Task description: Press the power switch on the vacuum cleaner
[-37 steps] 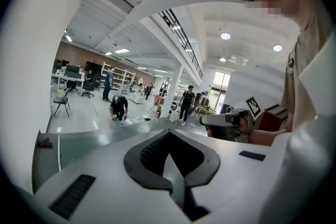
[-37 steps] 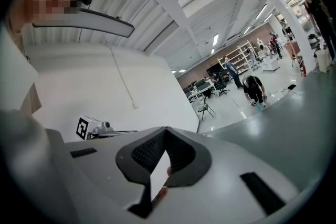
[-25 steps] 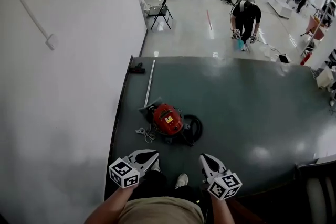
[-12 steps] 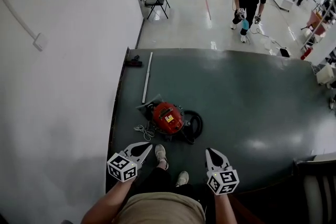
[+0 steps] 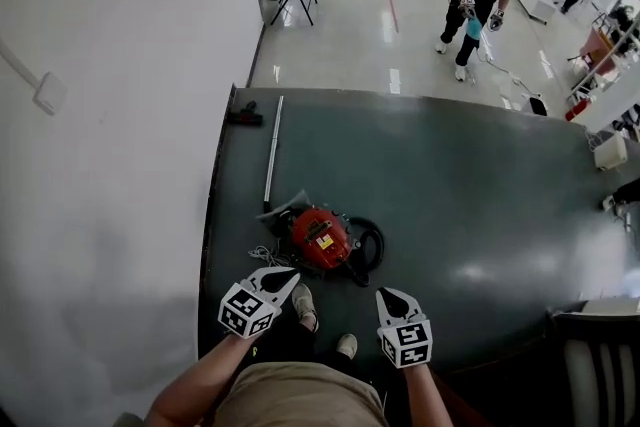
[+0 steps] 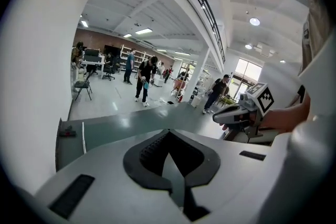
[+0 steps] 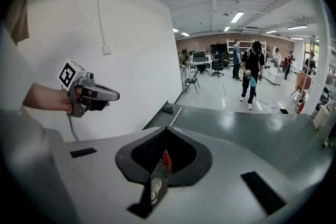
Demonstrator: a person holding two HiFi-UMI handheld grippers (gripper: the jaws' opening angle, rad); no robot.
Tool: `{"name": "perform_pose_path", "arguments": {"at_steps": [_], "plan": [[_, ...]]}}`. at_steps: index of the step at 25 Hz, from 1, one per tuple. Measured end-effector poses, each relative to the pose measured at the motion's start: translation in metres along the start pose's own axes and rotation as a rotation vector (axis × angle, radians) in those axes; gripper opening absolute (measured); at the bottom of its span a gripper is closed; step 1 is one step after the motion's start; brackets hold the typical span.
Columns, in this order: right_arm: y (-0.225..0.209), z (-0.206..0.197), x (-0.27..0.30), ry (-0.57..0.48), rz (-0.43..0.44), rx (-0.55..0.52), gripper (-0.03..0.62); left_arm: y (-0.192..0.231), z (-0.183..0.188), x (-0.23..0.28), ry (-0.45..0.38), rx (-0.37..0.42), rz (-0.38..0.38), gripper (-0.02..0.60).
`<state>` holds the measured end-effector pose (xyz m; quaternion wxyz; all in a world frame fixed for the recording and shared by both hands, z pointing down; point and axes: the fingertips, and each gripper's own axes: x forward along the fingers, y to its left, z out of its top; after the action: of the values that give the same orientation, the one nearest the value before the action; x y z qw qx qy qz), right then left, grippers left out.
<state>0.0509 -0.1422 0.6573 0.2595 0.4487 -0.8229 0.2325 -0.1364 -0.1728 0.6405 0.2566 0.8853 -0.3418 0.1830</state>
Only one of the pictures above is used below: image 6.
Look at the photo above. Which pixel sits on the small black and red tool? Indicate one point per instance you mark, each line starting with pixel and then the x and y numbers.
pixel 67 132

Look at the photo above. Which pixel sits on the round ceiling light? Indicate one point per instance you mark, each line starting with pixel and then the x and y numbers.
pixel 248 46
pixel 254 21

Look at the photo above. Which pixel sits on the small grey fisheye camera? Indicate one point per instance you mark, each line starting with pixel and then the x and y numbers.
pixel 243 97

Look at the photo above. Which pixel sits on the black mezzanine railing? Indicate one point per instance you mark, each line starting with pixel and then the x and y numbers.
pixel 212 26

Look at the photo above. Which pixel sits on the rectangular ceiling light panel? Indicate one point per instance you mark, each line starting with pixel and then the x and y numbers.
pixel 84 23
pixel 127 35
pixel 144 31

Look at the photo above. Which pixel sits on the red chair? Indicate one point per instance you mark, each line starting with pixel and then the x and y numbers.
pixel 180 85

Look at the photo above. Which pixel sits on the white floor device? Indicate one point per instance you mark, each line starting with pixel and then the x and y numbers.
pixel 196 101

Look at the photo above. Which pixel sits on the white shelving rack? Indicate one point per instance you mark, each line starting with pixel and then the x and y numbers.
pixel 136 56

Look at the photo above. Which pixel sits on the person's right forearm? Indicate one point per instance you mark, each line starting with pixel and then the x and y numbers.
pixel 288 115

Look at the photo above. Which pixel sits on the person's right hand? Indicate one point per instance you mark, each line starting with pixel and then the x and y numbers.
pixel 254 119

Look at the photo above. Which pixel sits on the white office desk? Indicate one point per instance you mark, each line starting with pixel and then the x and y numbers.
pixel 92 63

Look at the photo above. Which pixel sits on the black folding chair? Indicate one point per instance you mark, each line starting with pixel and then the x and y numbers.
pixel 82 85

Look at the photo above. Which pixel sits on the white support column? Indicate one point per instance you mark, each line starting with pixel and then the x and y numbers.
pixel 198 76

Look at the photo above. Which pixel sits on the black office chair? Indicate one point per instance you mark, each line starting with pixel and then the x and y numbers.
pixel 109 70

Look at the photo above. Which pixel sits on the black wall screen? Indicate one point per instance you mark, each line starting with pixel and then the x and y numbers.
pixel 113 49

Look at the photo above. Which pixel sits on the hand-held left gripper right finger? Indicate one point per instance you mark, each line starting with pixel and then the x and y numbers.
pixel 207 168

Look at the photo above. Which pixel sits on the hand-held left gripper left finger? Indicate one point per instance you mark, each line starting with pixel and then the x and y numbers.
pixel 131 165

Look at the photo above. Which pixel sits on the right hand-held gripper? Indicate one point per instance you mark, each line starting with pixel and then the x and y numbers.
pixel 265 99

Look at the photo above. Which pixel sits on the glass entrance door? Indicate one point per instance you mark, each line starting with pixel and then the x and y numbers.
pixel 246 73

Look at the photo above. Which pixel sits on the black computer monitor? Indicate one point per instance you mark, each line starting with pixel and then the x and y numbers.
pixel 91 54

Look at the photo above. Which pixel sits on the person's beige shirt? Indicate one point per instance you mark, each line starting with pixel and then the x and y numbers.
pixel 315 34

